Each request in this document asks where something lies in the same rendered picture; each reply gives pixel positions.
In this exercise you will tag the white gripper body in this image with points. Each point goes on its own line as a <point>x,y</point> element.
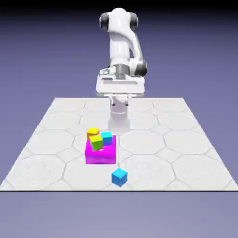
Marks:
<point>120,87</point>

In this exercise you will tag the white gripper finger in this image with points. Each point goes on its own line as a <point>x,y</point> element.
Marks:
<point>128,101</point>
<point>112,101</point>

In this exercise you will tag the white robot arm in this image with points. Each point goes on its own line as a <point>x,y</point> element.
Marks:
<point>119,37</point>

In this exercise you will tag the small orange cube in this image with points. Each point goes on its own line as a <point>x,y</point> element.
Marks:
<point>93,131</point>

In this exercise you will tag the small blue cube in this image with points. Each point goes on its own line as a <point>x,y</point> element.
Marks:
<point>107,138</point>
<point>119,177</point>

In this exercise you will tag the small green cube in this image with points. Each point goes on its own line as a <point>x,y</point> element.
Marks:
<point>96,142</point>

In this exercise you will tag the large magenta box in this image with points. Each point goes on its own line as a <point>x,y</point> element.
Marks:
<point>101,156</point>

